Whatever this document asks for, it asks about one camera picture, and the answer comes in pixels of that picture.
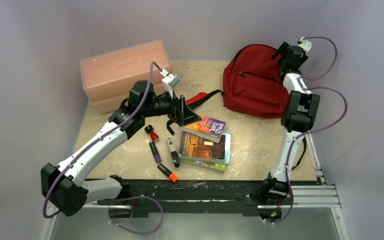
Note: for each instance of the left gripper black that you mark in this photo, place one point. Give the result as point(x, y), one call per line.
point(181, 114)

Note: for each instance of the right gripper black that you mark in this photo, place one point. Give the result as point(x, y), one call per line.
point(281, 50)

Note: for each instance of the Roald Dahl paperback book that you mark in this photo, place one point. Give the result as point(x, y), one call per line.
point(208, 128)

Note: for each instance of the red backpack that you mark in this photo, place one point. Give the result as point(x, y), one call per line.
point(252, 85)

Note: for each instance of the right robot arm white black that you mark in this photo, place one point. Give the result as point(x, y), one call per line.
point(298, 117)

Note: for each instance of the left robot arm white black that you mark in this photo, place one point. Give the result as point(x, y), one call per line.
point(65, 185)

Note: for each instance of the red black glue stick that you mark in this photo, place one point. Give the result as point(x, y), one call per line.
point(149, 129)

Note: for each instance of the dark brown cover paperback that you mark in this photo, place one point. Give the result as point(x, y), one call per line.
point(196, 148)

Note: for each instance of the purple black highlighter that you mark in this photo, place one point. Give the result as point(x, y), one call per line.
point(155, 152)

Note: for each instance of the orange black highlighter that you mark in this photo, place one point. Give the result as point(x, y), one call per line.
point(169, 174)

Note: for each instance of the green bottom paperback book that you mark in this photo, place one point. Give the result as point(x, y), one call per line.
point(209, 165)

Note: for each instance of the pink plastic storage box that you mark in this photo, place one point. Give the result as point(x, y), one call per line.
point(108, 78)

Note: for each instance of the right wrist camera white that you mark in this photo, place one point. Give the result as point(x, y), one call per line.
point(304, 44)

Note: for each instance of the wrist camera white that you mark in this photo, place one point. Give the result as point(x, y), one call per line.
point(304, 44)
point(169, 81)

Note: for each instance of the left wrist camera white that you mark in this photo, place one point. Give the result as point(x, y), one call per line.
point(169, 81)

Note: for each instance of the black metal base plate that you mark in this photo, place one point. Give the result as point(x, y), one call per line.
point(250, 198)

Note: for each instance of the aluminium frame rails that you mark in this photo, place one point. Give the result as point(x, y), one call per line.
point(306, 194)

